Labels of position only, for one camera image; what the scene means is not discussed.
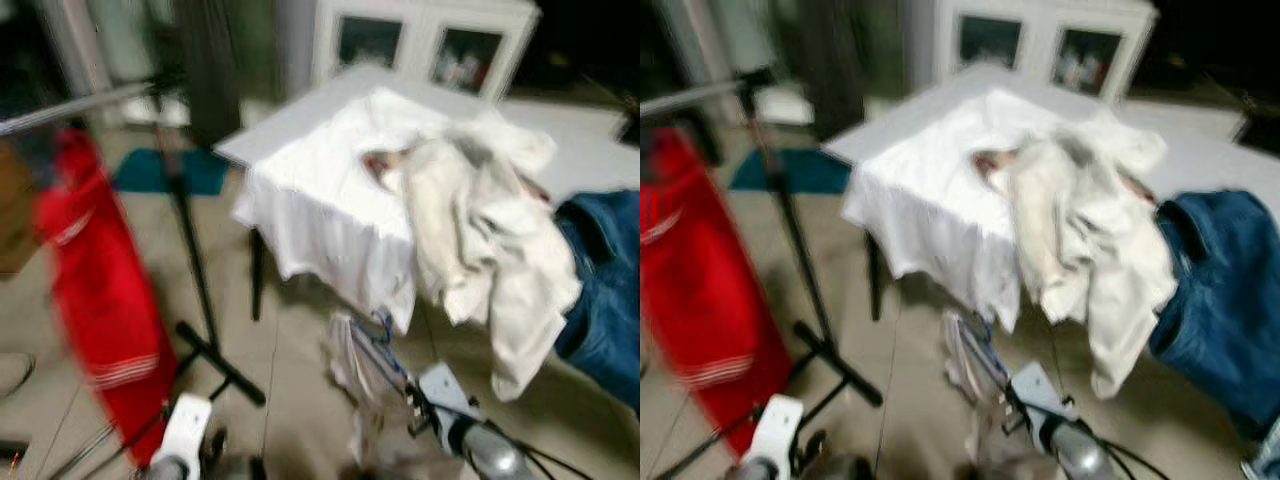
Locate white polo shirt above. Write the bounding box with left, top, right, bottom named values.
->
left=940, top=310, right=1023, bottom=463
left=320, top=310, right=421, bottom=469

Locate red polo shirt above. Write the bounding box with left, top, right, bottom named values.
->
left=640, top=125, right=796, bottom=456
left=35, top=128, right=179, bottom=466

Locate black chrome clothes rack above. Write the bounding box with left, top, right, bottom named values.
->
left=640, top=68, right=886, bottom=480
left=0, top=72, right=269, bottom=480

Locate teal floor mat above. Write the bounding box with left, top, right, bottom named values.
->
left=112, top=148, right=229, bottom=196
left=728, top=148, right=851, bottom=194

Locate cream denim jacket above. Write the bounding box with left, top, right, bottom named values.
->
left=400, top=110, right=583, bottom=403
left=1005, top=110, right=1181, bottom=401

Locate dark curtain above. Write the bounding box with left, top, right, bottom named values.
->
left=175, top=0, right=243, bottom=149
left=795, top=0, right=873, bottom=141

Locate red patterned cloth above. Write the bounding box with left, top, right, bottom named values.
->
left=972, top=150, right=1011, bottom=186
left=360, top=150, right=401, bottom=191

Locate white t-shirt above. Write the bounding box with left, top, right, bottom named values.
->
left=232, top=88, right=501, bottom=336
left=840, top=88, right=1101, bottom=331

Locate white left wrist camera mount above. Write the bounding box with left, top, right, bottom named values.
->
left=160, top=393, right=213, bottom=471
left=750, top=393, right=806, bottom=471

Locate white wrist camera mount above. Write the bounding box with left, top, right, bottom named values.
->
left=750, top=393, right=806, bottom=471
left=1010, top=362, right=1071, bottom=421
left=160, top=393, right=213, bottom=471
left=418, top=363, right=479, bottom=421

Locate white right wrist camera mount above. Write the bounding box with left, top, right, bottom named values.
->
left=1010, top=362, right=1071, bottom=421
left=418, top=363, right=479, bottom=421

